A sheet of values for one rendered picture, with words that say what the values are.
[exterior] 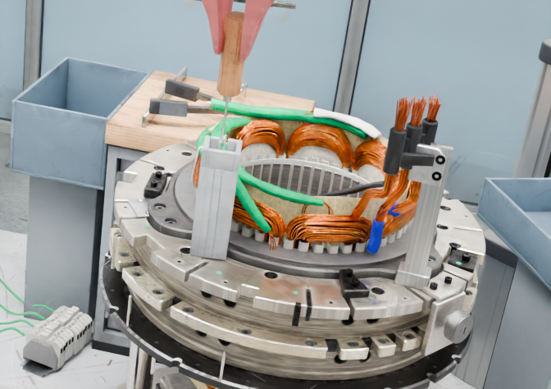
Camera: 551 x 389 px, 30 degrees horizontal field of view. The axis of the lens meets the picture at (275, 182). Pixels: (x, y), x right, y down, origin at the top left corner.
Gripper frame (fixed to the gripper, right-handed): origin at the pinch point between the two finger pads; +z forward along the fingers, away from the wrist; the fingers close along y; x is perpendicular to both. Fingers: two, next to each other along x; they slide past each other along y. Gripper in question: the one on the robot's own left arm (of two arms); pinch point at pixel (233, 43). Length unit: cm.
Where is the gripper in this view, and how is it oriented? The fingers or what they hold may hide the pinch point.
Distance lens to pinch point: 73.3
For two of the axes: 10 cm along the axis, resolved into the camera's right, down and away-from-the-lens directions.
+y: 9.6, 2.5, -1.3
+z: -1.6, 8.6, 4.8
